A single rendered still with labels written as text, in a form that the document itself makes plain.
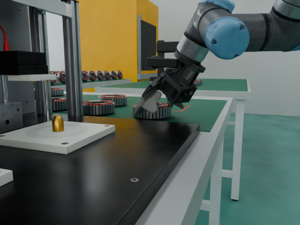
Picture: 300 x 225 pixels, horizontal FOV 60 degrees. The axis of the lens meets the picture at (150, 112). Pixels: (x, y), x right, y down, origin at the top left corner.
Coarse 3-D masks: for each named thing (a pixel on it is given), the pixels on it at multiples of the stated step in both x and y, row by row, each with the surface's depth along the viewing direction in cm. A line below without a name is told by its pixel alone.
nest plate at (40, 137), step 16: (32, 128) 48; (48, 128) 48; (64, 128) 48; (80, 128) 48; (96, 128) 48; (112, 128) 50; (0, 144) 41; (16, 144) 40; (32, 144) 39; (48, 144) 38; (64, 144) 38; (80, 144) 40
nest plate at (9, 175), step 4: (0, 168) 29; (0, 172) 28; (4, 172) 28; (8, 172) 28; (0, 176) 27; (4, 176) 28; (8, 176) 28; (12, 176) 29; (0, 180) 27; (4, 180) 28; (8, 180) 28; (0, 184) 27
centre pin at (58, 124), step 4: (56, 116) 46; (60, 116) 46; (52, 120) 46; (56, 120) 45; (60, 120) 46; (52, 124) 46; (56, 124) 45; (60, 124) 46; (52, 128) 46; (56, 128) 45; (60, 128) 46
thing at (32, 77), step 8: (0, 56) 44; (8, 56) 44; (16, 56) 43; (24, 56) 44; (32, 56) 46; (40, 56) 47; (0, 64) 44; (8, 64) 44; (16, 64) 43; (24, 64) 44; (32, 64) 46; (40, 64) 48; (0, 72) 44; (8, 72) 44; (16, 72) 43; (24, 72) 44; (32, 72) 46; (40, 72) 48; (8, 80) 45; (16, 80) 44; (24, 80) 43; (32, 80) 43; (40, 80) 45
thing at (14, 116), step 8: (0, 104) 49; (8, 104) 50; (16, 104) 52; (0, 112) 49; (8, 112) 51; (16, 112) 52; (0, 120) 49; (8, 120) 51; (16, 120) 52; (0, 128) 49; (8, 128) 51; (16, 128) 52
